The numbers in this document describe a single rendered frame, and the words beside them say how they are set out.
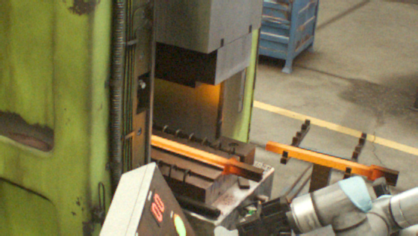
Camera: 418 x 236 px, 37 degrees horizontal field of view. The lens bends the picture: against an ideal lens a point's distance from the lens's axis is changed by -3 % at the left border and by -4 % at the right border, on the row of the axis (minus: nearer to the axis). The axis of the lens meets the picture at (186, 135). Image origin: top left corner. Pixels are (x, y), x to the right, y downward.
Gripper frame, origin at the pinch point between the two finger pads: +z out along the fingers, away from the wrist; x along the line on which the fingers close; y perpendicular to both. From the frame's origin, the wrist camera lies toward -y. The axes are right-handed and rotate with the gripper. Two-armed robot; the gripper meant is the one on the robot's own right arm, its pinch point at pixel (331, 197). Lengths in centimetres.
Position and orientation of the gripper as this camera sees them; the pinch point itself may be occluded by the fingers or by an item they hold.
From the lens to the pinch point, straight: 169.6
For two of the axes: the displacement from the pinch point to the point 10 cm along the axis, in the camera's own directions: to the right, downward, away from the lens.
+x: 5.1, -3.5, 7.9
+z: -8.6, -2.7, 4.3
